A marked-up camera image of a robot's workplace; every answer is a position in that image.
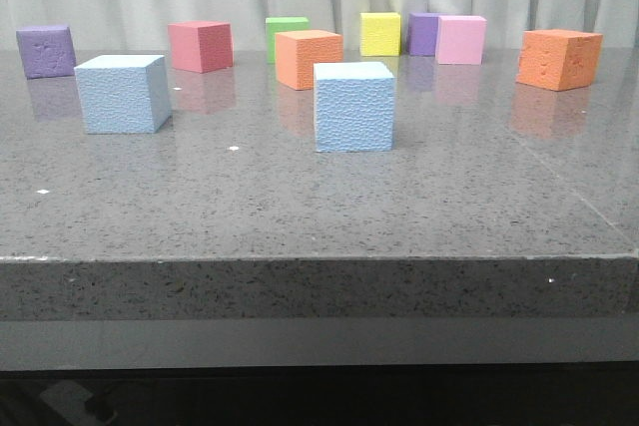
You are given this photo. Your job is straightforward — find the purple foam cube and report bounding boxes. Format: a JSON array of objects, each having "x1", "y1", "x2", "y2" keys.
[
  {"x1": 406, "y1": 12, "x2": 440, "y2": 56},
  {"x1": 16, "y1": 24, "x2": 76, "y2": 80}
]

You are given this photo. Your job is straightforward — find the green foam cube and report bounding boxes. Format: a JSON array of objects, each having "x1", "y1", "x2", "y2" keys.
[{"x1": 265, "y1": 16, "x2": 310, "y2": 64}]

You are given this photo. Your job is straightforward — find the pink foam cube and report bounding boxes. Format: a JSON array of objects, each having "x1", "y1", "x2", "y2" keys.
[{"x1": 435, "y1": 15, "x2": 487, "y2": 65}]

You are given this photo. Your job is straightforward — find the orange foam cube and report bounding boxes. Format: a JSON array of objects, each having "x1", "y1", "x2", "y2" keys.
[
  {"x1": 515, "y1": 29, "x2": 604, "y2": 92},
  {"x1": 275, "y1": 30, "x2": 343, "y2": 91}
]

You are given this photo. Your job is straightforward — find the purple foam cube back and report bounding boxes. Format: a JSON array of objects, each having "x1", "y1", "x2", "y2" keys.
[{"x1": 406, "y1": 12, "x2": 440, "y2": 56}]

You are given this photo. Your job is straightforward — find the orange foam cube centre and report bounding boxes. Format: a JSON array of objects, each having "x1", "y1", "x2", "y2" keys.
[{"x1": 275, "y1": 30, "x2": 343, "y2": 91}]

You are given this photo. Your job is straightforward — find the purple foam cube left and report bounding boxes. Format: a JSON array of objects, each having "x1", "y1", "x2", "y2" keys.
[{"x1": 16, "y1": 24, "x2": 76, "y2": 80}]

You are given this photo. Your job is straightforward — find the orange foam cube right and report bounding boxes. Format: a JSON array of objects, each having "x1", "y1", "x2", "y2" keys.
[{"x1": 515, "y1": 29, "x2": 604, "y2": 92}]

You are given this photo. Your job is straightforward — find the red foam cube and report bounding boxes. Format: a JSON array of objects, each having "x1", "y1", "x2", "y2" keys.
[{"x1": 168, "y1": 21, "x2": 234, "y2": 73}]

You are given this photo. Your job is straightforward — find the light blue foam cube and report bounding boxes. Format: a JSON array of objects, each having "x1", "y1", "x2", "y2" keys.
[
  {"x1": 314, "y1": 62, "x2": 395, "y2": 153},
  {"x1": 74, "y1": 54, "x2": 172, "y2": 134}
]

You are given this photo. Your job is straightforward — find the yellow foam cube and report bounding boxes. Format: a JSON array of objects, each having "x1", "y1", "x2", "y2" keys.
[{"x1": 359, "y1": 12, "x2": 401, "y2": 56}]

